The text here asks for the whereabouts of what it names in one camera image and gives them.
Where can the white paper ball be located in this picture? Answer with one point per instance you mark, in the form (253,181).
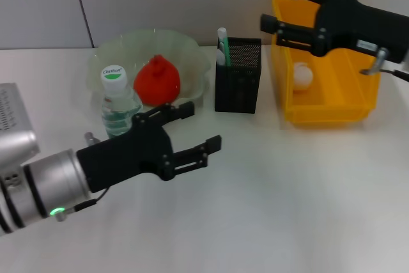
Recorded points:
(303,76)

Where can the clear wavy glass fruit plate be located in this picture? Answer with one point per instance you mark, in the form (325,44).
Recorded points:
(188,59)

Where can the yellow plastic storage bin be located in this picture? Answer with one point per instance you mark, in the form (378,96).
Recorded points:
(332,106)

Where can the mint green utility knife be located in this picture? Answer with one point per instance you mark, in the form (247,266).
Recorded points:
(224,46)

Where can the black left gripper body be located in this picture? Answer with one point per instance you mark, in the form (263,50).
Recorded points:
(128,154)

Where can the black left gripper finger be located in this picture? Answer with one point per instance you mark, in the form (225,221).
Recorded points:
(195,156)
(166,113)

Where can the grey pen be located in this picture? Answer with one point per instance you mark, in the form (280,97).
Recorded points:
(220,55)

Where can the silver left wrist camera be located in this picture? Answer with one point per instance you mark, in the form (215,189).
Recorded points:
(14,126)

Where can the clear water bottle green label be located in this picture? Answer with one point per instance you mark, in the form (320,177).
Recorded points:
(115,103)

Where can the red-orange toy fruit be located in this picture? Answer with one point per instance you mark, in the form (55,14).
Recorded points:
(158,84)

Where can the black mesh pen holder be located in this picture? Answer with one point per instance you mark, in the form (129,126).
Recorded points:
(238,87)

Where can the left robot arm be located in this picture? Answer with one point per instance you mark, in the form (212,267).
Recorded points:
(38,183)

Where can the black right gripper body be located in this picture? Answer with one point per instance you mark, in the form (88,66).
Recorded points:
(358,23)

